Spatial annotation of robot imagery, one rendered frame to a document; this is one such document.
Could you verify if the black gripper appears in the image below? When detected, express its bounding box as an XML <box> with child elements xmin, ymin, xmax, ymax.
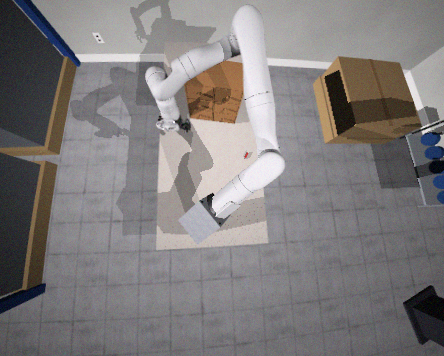
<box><xmin>158</xmin><ymin>115</ymin><xmax>191</xmax><ymax>134</ymax></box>

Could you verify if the small wooden chest of drawers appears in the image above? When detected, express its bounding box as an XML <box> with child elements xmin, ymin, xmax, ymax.
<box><xmin>184</xmin><ymin>60</ymin><xmax>244</xmax><ymax>124</ymax></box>

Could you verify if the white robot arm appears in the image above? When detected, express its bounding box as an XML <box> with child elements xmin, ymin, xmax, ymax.
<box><xmin>145</xmin><ymin>4</ymin><xmax>285</xmax><ymax>219</ymax></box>

